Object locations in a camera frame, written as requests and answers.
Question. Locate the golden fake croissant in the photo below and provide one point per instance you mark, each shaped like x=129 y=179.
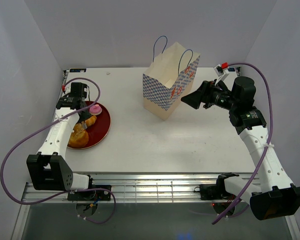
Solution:
x=90 y=121

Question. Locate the large round fake bread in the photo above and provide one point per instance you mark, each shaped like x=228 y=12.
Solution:
x=79 y=137

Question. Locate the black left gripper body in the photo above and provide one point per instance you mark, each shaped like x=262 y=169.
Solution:
x=84 y=115

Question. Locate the dark red round plate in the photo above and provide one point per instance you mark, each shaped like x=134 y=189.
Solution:
x=99 y=130

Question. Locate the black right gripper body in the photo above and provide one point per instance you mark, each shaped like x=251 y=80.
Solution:
x=217 y=97

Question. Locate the blue patterned paper bag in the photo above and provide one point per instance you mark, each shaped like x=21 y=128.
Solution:
x=169 y=77

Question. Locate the aluminium front rail frame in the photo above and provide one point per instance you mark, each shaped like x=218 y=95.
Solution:
x=157 y=188

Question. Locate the blue left corner label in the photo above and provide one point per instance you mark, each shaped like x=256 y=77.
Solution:
x=77 y=70

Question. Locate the pink fake donut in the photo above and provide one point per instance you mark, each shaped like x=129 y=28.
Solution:
x=95 y=110

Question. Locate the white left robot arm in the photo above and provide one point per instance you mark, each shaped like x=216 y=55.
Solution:
x=48 y=169

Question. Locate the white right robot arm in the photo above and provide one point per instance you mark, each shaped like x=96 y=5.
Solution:
x=277 y=195

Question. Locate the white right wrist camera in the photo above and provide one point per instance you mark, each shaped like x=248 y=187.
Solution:
x=222 y=72

